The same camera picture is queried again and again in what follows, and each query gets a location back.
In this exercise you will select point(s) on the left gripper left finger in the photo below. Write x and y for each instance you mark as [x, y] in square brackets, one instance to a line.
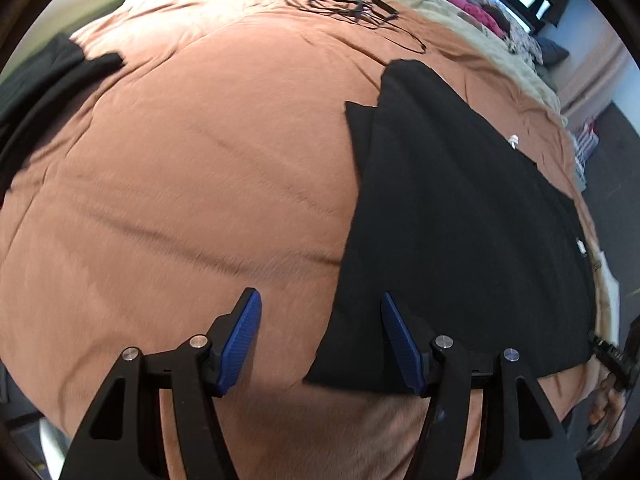
[121, 435]

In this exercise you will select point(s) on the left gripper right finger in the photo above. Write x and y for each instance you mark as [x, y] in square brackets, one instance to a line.
[520, 435]

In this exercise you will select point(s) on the black button shirt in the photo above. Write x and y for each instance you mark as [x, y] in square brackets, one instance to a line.
[459, 228]

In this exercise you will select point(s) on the folded black clothes pile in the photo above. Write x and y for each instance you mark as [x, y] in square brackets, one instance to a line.
[38, 90]

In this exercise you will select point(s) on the right hand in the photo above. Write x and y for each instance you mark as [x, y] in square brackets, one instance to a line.
[607, 414]

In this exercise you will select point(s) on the orange bed blanket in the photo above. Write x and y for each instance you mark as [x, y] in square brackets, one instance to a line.
[219, 158]

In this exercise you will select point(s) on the pink curtain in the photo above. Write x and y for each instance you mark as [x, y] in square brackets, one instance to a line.
[589, 87]

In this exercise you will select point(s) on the dark blue pillow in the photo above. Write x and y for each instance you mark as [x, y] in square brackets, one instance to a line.
[551, 53]

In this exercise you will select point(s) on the floral patterned cloth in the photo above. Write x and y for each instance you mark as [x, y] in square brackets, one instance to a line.
[519, 41]

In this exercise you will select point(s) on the pink garment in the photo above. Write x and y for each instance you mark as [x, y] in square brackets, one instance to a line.
[472, 8]

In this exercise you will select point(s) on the beige duvet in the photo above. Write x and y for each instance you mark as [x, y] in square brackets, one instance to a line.
[499, 81]

